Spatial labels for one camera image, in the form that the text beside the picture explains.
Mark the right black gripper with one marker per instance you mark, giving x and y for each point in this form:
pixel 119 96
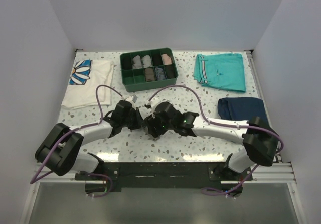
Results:
pixel 152 122

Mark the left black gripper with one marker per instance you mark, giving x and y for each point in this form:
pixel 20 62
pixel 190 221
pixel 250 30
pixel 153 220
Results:
pixel 139 121

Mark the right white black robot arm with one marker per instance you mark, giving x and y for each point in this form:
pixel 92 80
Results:
pixel 259 146

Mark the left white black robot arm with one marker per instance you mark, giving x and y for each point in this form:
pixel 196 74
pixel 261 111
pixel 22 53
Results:
pixel 60 150

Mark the black rolled underwear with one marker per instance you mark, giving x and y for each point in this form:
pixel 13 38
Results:
pixel 170 71

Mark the brown rolled underwear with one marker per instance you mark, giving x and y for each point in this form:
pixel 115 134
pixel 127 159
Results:
pixel 149 75

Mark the pink rolled underwear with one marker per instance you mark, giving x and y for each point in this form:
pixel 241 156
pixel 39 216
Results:
pixel 166 59

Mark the navy striped rolled sock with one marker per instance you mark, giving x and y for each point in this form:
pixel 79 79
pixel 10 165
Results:
pixel 160 74

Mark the green compartment organizer tray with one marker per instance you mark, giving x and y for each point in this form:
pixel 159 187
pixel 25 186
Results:
pixel 134 79

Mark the grey striped rolled sock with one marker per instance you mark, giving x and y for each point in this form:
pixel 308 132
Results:
pixel 136 62

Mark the white daisy print shirt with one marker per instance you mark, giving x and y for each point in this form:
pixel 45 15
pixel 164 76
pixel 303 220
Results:
pixel 86 76

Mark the white grey rolled sock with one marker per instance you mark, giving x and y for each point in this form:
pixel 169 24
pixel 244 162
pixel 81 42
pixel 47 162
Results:
pixel 147 61

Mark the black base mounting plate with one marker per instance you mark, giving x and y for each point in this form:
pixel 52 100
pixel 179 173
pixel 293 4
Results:
pixel 191 175

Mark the navy folded garment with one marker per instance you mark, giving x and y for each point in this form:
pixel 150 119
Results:
pixel 241 108

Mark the teal folded shorts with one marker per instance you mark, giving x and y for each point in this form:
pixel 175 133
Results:
pixel 221 71

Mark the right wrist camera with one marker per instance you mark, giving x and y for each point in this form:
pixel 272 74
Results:
pixel 161 109

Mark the aluminium frame rail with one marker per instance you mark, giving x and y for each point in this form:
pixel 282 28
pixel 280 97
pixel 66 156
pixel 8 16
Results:
pixel 277 173

